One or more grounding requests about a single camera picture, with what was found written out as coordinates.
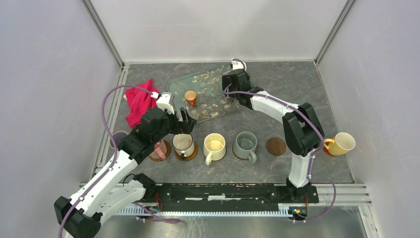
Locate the floral serving tray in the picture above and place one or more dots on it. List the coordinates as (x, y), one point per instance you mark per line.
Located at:
(211, 102)

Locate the red cloth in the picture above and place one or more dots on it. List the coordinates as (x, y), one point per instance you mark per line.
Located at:
(138, 102)

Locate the red round coaster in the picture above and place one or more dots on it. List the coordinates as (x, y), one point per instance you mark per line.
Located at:
(326, 151)

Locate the cream mug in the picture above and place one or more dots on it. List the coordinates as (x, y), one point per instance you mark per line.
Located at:
(214, 148)

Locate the pink mug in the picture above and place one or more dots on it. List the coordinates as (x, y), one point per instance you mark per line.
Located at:
(159, 152)

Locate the wooden coaster one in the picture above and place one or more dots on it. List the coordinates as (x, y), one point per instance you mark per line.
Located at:
(188, 158)

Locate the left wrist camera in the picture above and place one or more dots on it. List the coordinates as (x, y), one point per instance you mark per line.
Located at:
(165, 101)

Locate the dark walnut coaster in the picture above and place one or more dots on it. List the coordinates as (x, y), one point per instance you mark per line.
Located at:
(276, 146)

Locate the green mug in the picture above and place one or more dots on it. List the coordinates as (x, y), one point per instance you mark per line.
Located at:
(244, 147)

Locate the beige pink-handled mug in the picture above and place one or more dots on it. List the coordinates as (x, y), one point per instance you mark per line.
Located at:
(118, 136)

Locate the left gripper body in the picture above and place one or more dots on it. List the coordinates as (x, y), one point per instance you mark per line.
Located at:
(172, 125)

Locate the small orange cup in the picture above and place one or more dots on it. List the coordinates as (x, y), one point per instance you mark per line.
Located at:
(190, 97)

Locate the wooden coaster three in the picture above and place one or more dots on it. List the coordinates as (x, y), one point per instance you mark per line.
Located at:
(168, 150)

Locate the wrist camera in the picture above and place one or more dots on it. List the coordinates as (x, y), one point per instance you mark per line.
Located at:
(165, 101)
(238, 64)

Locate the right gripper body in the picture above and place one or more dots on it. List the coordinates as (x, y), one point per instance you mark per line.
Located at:
(226, 83)

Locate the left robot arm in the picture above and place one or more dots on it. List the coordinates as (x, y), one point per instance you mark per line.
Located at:
(83, 214)

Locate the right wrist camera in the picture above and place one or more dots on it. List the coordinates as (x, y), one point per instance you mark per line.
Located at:
(238, 64)

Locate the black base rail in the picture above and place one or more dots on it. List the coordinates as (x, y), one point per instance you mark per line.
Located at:
(226, 197)

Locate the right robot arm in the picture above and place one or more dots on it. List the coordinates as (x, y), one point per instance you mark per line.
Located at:
(303, 133)

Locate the white black-rimmed mug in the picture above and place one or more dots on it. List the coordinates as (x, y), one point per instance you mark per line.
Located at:
(183, 144)

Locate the yellow mug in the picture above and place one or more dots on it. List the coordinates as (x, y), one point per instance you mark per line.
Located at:
(340, 144)

